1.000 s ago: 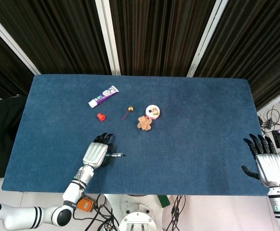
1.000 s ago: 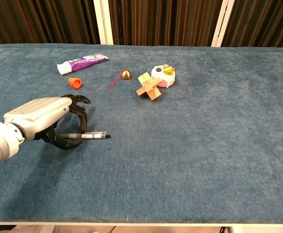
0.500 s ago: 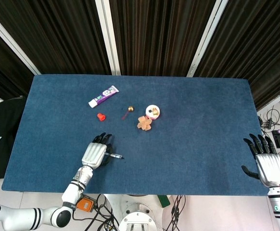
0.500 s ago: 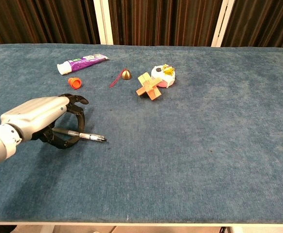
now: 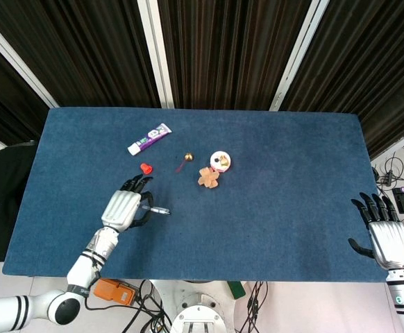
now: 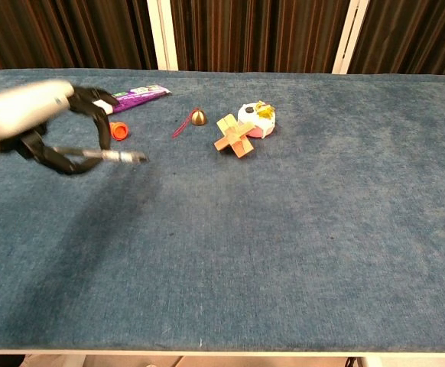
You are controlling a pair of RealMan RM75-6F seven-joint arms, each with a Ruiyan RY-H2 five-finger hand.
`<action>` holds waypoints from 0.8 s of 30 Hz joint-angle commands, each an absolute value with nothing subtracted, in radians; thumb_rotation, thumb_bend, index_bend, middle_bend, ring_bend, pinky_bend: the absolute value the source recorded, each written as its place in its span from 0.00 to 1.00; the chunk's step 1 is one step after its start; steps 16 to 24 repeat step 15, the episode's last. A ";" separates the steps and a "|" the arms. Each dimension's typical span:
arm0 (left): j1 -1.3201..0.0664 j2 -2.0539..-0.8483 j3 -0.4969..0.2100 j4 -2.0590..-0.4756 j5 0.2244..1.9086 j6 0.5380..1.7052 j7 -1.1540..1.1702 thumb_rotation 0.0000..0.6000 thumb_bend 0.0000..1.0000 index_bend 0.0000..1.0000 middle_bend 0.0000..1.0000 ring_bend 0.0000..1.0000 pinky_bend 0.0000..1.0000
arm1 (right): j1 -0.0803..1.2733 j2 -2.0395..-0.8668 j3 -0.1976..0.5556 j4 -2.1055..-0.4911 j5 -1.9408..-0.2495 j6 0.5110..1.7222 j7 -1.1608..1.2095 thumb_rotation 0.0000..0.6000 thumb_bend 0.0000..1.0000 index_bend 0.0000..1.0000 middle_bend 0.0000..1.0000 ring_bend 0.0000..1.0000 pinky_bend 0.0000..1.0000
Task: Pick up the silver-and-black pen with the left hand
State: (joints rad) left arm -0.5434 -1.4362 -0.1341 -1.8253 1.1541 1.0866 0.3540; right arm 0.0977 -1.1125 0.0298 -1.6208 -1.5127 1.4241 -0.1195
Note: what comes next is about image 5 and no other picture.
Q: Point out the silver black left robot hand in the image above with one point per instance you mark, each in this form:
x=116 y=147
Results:
x=120 y=209

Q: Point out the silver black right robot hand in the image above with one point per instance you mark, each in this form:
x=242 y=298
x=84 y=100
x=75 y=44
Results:
x=391 y=239

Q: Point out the black and clear pen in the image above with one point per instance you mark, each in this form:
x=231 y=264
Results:
x=158 y=210

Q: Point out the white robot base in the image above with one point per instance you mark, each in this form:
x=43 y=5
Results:
x=198 y=312

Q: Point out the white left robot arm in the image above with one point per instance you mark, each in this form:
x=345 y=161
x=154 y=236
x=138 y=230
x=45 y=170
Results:
x=84 y=267

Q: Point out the orange plastic cap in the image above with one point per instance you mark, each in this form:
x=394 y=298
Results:
x=146 y=168

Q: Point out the purple and white toothpaste tube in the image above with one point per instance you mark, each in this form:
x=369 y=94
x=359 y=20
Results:
x=150 y=138

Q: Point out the orange box with button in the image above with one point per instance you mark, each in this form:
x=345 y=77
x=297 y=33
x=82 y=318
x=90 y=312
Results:
x=113 y=291

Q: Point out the wooden burr puzzle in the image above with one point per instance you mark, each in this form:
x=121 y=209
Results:
x=208 y=177

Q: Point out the black cloth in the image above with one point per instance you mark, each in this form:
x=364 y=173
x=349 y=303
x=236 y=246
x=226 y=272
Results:
x=4 y=180

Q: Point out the blue velvet table cloth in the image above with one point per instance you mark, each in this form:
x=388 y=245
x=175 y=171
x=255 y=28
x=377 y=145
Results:
x=257 y=225

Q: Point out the green block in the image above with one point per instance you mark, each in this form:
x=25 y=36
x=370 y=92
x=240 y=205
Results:
x=236 y=289

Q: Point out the dark brown curtain panel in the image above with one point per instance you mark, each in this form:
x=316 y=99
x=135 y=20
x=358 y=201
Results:
x=84 y=45
x=372 y=62
x=0 y=104
x=233 y=52

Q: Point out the white frame post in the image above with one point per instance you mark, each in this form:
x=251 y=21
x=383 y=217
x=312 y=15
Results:
x=157 y=52
x=18 y=64
x=297 y=52

